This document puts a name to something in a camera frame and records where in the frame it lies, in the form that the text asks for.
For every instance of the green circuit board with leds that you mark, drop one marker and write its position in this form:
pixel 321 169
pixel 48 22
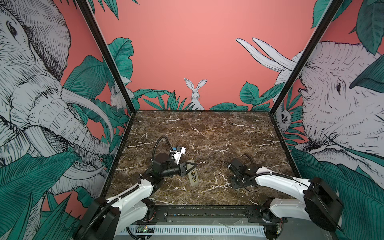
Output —
pixel 145 230

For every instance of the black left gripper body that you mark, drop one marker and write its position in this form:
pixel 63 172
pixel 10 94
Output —
pixel 182 172

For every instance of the black corner frame post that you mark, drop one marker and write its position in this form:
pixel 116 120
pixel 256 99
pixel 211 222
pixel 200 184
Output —
pixel 324 23
pixel 103 47

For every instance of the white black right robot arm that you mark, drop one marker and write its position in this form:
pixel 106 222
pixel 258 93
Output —
pixel 313 200

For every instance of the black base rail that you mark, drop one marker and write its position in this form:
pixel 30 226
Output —
pixel 252 213

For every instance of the white slotted cable duct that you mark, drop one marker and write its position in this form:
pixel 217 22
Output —
pixel 174 230

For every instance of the black right corner frame post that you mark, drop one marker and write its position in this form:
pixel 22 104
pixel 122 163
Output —
pixel 324 23

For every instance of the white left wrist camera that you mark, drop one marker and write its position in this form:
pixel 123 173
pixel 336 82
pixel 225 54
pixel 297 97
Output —
pixel 176 154

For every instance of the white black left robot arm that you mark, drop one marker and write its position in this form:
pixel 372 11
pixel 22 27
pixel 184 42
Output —
pixel 107 217

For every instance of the grey remote control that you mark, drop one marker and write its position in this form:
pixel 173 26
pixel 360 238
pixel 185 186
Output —
pixel 193 176

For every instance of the black left corner frame post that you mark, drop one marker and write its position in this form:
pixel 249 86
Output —
pixel 103 47

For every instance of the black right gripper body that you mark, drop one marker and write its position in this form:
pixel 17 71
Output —
pixel 236 182

